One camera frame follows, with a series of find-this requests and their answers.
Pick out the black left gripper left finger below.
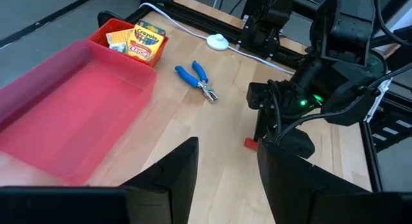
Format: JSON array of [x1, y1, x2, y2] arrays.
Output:
[[120, 136, 200, 224]]

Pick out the red eraser block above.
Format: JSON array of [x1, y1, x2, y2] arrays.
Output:
[[243, 137, 260, 153]]

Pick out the white lamp cable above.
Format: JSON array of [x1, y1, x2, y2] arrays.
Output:
[[138, 2, 295, 76]]

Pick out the small red plastic basket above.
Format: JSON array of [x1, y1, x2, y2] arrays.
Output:
[[88, 17, 170, 68]]

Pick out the white round cable switch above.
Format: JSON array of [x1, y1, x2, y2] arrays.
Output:
[[205, 33, 230, 51]]

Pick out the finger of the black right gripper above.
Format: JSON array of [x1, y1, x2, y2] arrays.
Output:
[[273, 127, 315, 160], [254, 108, 270, 143]]

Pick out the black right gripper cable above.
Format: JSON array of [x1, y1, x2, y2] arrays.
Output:
[[272, 62, 412, 144]]

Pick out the blue-handled hole punch pliers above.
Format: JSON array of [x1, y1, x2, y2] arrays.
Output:
[[174, 60, 220, 104]]

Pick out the large pink plastic tray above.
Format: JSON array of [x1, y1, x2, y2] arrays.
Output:
[[0, 39, 158, 186]]

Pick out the yellow crayon box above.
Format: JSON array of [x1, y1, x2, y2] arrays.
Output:
[[126, 19, 167, 62]]

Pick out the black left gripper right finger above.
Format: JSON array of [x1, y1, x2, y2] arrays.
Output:
[[256, 138, 371, 224]]

